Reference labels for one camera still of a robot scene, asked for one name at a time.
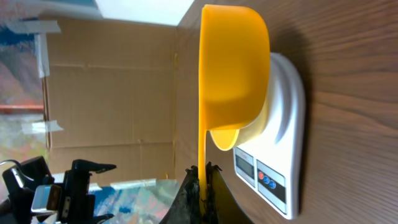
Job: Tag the yellow plastic bowl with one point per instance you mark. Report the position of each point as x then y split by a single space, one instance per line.
228 138

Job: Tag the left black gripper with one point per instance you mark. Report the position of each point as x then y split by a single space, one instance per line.
76 206

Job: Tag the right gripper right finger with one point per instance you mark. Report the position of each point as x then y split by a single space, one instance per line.
222 206

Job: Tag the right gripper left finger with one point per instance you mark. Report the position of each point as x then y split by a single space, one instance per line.
185 208

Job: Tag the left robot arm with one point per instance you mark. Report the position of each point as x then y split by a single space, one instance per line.
34 193

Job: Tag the yellow measuring scoop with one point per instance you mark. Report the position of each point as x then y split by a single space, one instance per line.
233 72

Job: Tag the white digital kitchen scale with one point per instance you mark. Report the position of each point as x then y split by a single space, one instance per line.
270 163

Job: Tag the brown cardboard panel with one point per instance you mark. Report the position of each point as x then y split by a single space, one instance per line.
112 91

